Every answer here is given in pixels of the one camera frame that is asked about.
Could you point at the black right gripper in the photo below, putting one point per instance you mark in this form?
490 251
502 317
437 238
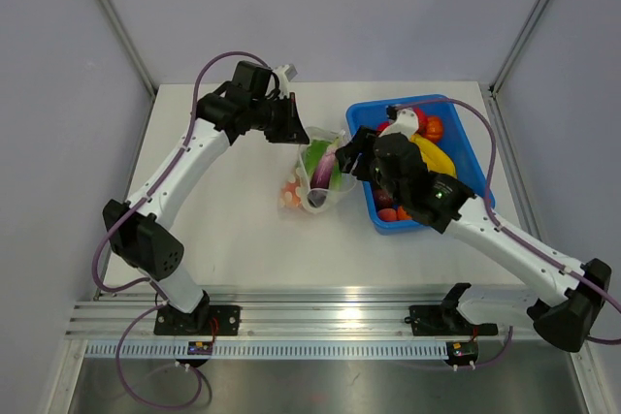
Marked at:
361 143

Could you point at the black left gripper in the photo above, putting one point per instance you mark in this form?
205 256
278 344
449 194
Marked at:
292 131

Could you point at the purple onion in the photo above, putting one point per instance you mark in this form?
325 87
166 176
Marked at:
321 177

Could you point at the green lettuce head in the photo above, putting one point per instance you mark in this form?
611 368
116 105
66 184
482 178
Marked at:
310 155

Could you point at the clear dotted zip top bag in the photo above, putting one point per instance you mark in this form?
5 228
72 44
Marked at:
332 197

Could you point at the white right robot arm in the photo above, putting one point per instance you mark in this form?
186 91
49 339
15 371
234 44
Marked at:
569 294

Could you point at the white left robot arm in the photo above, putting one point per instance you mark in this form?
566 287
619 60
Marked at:
139 229

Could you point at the yellow banana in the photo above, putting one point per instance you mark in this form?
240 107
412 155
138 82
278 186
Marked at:
434 158

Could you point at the red apple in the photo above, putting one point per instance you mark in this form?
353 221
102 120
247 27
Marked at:
422 120

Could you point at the blue plastic bin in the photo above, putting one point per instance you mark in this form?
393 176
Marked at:
456 143

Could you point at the orange small pumpkin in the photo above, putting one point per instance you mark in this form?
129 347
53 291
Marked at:
434 129

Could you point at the small pink peach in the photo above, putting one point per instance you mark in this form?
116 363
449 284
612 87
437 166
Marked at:
387 215

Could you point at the orange fruit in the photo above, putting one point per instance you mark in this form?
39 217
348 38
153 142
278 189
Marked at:
402 215

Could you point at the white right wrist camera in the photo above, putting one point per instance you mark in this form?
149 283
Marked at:
406 123

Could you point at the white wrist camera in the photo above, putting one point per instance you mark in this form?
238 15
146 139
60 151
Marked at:
285 74
406 123

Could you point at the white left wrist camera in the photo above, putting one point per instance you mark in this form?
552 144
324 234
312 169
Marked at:
285 74

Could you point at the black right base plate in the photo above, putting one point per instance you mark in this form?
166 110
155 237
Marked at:
439 320

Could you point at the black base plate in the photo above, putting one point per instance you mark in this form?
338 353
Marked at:
223 319
439 320

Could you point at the aluminium rail frame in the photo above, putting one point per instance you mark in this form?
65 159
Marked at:
280 326

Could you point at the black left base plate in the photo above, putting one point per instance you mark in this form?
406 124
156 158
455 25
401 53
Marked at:
223 319

